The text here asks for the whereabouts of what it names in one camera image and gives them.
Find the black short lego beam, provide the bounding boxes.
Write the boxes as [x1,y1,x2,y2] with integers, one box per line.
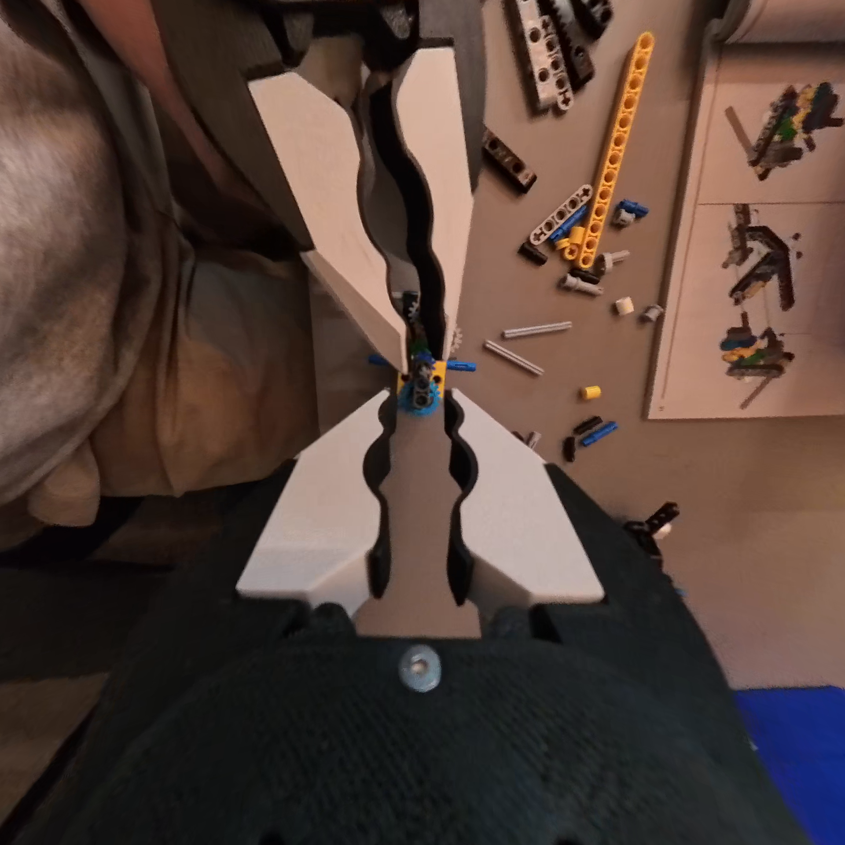
[538,0,616,93]

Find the blue plastic bin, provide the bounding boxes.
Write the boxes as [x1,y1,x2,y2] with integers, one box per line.
[731,685,845,845]

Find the scattered small lego pins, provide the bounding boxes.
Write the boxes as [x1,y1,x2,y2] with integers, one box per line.
[511,197,665,463]

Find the light grey thin lego liftarm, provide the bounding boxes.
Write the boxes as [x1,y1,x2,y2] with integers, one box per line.
[527,184,594,246]

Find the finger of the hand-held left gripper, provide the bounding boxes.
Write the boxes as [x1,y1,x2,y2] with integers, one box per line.
[247,71,413,376]
[365,43,478,363]

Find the open lego instruction booklet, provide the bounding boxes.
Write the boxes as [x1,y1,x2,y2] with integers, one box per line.
[646,0,845,421]

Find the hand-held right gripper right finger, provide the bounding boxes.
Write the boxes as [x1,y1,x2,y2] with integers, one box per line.
[444,388,607,608]

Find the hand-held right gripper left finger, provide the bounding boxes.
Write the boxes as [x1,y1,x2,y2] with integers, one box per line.
[235,388,398,621]

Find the yellow long lego beam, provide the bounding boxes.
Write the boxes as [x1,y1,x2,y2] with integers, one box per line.
[568,31,656,269]

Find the yellow blue lego gear assembly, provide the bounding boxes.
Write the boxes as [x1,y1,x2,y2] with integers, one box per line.
[367,290,478,421]

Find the light grey thick lego beam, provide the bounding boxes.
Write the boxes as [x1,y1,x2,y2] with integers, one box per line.
[507,0,574,114]

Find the black white lego assembly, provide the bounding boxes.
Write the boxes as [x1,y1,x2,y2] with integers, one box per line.
[622,500,682,575]

